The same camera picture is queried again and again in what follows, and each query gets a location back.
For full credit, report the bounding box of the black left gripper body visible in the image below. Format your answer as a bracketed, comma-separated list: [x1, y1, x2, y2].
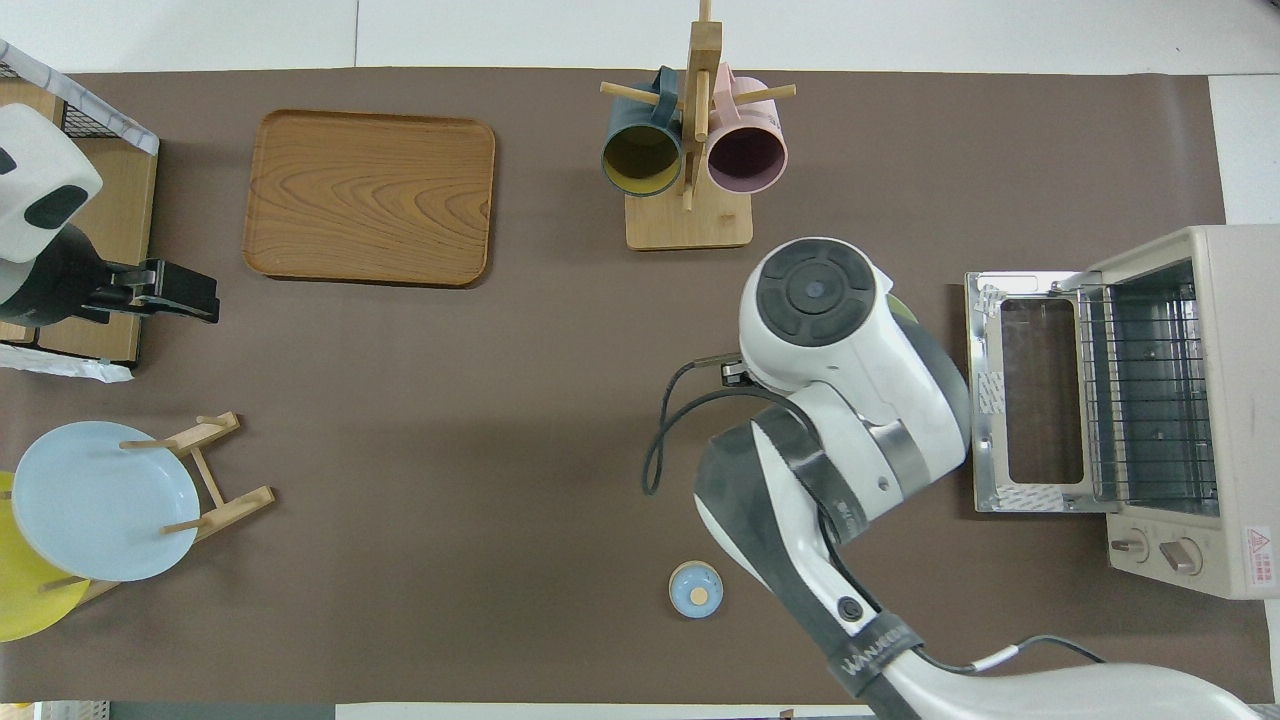
[80, 262, 161, 324]

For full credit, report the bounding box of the glass oven door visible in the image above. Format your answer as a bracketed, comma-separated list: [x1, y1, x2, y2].
[965, 271, 1113, 515]

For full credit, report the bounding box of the beige toaster oven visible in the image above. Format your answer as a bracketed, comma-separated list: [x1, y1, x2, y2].
[1075, 225, 1280, 601]

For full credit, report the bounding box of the wooden shelf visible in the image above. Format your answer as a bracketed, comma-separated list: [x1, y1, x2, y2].
[0, 80, 159, 366]

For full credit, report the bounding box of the wooden box with mesh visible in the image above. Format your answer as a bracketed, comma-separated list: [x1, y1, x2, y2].
[0, 60, 161, 371]

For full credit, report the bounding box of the wooden plate rack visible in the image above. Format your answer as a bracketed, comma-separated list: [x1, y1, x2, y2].
[40, 411, 276, 606]

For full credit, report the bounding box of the wooden serving tray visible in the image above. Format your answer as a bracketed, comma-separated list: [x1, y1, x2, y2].
[242, 109, 497, 288]

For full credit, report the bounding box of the light blue plate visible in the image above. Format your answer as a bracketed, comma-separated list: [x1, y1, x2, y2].
[12, 421, 201, 582]

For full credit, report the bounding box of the yellow plate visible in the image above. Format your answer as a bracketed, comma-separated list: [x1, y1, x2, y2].
[0, 470, 91, 642]

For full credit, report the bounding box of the brown table mat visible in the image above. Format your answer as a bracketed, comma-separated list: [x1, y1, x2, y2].
[0, 68, 1276, 704]

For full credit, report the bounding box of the dark blue mug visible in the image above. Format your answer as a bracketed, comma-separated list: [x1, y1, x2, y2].
[601, 67, 686, 198]

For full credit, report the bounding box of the wooden mug tree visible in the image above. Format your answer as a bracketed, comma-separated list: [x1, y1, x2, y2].
[600, 0, 798, 251]

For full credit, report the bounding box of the pink mug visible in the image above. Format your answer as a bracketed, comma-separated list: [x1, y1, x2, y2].
[706, 63, 790, 196]

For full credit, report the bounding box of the metal oven wire rack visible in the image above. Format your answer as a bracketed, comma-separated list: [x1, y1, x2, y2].
[1078, 283, 1219, 503]

